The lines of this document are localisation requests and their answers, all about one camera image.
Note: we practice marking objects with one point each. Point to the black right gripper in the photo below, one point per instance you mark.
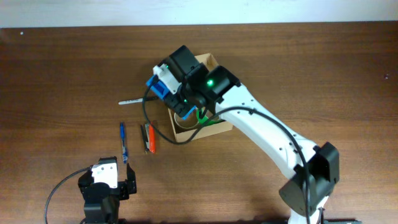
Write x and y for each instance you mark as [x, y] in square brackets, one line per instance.
[179, 103]

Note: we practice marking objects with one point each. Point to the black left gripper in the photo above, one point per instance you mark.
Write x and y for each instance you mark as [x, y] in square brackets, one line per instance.
[123, 189]

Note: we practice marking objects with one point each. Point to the blue ballpoint pen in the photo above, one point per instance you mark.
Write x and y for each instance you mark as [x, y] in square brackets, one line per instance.
[123, 142]

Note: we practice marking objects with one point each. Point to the clear packing tape roll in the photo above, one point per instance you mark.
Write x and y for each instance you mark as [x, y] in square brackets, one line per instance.
[190, 122]

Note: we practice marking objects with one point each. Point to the white black-capped marker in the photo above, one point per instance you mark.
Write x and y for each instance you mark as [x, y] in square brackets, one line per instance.
[137, 100]

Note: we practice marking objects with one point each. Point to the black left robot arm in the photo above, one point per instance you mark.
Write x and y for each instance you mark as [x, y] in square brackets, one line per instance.
[107, 212]

